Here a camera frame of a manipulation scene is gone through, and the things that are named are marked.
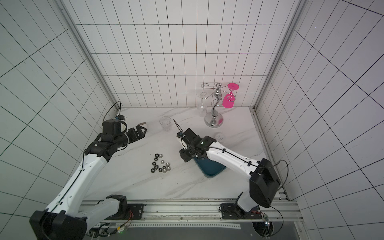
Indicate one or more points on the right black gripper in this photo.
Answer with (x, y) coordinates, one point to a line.
(186, 137)

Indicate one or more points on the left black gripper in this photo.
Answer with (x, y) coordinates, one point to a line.
(140, 132)

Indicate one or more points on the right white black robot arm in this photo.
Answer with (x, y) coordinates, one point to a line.
(263, 179)

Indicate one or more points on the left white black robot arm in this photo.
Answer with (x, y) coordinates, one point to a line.
(61, 219)

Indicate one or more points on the teal storage box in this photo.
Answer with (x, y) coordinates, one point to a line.
(209, 168)

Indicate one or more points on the clear plastic cup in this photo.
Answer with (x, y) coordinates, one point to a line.
(166, 123)

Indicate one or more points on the silver glass rack stand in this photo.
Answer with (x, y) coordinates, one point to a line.
(216, 92)

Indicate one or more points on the clear wine glass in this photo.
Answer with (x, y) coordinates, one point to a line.
(202, 108)

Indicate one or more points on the pink wine glass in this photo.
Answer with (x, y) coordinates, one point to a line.
(229, 99)

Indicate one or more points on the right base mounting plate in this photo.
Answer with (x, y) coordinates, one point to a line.
(234, 212)

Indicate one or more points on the base mounting plate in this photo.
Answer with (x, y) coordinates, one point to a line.
(129, 211)
(234, 212)

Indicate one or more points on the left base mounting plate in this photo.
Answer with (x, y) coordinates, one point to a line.
(129, 211)

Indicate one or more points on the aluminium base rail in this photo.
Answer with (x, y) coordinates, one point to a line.
(204, 213)

